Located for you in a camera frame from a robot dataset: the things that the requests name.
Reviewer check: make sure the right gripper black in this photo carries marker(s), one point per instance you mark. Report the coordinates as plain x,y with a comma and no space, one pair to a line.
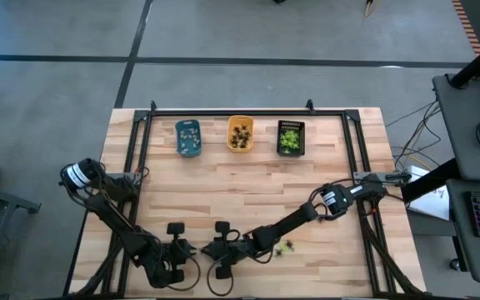
248,248

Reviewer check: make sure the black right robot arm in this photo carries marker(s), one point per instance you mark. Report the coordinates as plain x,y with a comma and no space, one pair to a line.
290,223

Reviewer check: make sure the black frame clamp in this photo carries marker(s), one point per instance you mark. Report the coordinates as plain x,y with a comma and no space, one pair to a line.
152,106
310,106

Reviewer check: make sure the black slotted plastic basket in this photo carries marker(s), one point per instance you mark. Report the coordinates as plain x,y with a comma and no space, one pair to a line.
297,126

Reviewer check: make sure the teal plastic bin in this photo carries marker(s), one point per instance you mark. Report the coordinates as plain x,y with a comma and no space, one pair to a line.
186,123

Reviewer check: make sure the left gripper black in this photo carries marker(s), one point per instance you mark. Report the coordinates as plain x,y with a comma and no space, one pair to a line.
181,252

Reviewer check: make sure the tan pointed object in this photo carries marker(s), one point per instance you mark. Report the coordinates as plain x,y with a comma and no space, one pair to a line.
368,7

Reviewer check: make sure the black diagonal pole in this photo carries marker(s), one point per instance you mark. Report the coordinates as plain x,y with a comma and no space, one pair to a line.
479,62

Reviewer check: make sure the yellow plastic bin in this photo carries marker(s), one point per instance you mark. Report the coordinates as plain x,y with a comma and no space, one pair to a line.
240,118

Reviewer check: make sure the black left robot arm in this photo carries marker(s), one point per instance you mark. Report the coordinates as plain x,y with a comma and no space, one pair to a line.
115,225

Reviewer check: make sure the white paper sheet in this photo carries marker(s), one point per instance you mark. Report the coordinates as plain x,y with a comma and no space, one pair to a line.
429,202

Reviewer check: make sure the black caster wheel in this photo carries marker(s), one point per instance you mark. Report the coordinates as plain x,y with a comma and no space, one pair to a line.
455,264

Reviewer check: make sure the black diagonal desk beam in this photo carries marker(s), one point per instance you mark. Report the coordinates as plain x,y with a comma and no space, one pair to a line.
427,185

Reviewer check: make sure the grey keyboard desk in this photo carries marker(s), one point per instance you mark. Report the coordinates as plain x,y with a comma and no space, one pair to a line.
473,254

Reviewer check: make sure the large grey desk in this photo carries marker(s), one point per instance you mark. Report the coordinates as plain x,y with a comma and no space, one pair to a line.
465,125

